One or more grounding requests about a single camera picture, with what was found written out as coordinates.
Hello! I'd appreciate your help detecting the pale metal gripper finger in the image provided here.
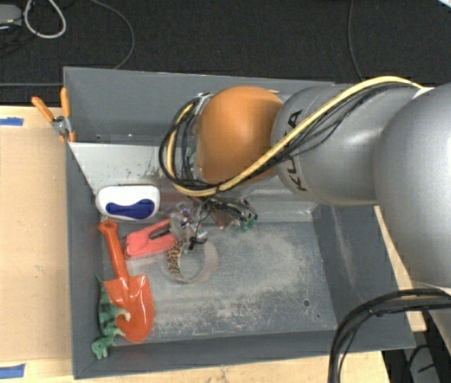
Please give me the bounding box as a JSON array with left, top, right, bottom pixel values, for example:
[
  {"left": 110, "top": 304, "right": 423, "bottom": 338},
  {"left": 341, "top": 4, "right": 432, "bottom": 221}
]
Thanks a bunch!
[
  {"left": 188, "top": 215, "right": 210, "bottom": 245},
  {"left": 168, "top": 207, "right": 191, "bottom": 251}
]

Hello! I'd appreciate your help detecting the red stapler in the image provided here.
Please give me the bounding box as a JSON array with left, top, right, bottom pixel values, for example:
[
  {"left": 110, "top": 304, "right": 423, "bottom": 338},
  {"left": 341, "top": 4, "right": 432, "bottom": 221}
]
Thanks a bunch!
[{"left": 122, "top": 218, "right": 179, "bottom": 260}]

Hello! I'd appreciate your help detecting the white and blue brush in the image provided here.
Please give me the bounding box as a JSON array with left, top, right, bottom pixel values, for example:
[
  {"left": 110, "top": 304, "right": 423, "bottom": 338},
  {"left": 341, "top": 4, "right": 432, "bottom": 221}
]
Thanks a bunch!
[{"left": 94, "top": 184, "right": 162, "bottom": 222}]

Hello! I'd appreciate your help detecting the grey metal bin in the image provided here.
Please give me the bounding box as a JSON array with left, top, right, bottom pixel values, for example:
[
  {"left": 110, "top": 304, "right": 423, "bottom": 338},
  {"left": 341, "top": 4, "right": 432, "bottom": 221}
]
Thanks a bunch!
[{"left": 61, "top": 66, "right": 417, "bottom": 380}]

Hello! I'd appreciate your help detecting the orange toy shovel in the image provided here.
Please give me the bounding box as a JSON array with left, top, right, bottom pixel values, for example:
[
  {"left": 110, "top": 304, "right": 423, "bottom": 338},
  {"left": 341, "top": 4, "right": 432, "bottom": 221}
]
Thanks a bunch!
[{"left": 97, "top": 219, "right": 156, "bottom": 344}]

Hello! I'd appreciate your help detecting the green toy dinosaur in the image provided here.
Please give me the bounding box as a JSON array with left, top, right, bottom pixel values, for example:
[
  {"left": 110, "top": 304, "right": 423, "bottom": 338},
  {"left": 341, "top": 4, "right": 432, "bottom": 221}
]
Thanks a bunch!
[{"left": 90, "top": 274, "right": 133, "bottom": 361}]

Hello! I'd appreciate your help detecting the brown cardboard board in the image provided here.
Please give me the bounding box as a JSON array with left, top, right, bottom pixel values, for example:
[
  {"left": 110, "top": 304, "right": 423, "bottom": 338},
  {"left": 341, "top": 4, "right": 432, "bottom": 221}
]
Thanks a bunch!
[{"left": 0, "top": 127, "right": 73, "bottom": 363}]

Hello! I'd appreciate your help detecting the grey patterned tape ring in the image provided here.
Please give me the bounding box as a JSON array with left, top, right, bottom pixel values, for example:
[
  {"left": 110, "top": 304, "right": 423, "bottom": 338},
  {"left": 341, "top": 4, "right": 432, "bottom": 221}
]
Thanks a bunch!
[{"left": 165, "top": 236, "right": 221, "bottom": 285}]

